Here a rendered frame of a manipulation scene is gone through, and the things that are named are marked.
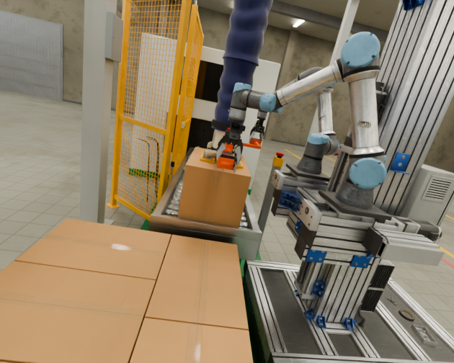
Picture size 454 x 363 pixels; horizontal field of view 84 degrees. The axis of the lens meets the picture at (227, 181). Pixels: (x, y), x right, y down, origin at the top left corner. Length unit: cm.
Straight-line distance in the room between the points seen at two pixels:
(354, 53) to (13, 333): 142
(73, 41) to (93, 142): 1082
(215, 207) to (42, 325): 97
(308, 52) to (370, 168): 1193
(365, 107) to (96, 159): 199
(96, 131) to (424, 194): 221
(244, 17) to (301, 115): 1115
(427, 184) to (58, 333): 163
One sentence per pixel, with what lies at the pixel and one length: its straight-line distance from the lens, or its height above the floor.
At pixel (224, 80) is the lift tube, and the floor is 147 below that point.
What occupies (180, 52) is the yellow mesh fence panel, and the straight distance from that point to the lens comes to 221.
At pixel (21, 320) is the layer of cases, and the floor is 54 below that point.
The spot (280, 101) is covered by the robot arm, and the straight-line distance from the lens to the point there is 122.
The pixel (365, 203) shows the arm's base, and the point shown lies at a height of 106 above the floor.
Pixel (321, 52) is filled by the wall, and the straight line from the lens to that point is 1306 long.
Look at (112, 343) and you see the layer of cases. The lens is 103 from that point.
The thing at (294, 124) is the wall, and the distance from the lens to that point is 1266.
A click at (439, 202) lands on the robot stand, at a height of 108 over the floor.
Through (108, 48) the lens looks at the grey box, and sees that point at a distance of 224.
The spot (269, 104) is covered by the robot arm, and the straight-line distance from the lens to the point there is 110.
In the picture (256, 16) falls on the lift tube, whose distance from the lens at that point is 173.
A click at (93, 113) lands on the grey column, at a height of 105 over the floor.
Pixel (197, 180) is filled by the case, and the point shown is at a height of 87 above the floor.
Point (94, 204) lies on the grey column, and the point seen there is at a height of 27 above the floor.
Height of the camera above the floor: 135
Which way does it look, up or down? 17 degrees down
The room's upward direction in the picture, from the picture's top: 12 degrees clockwise
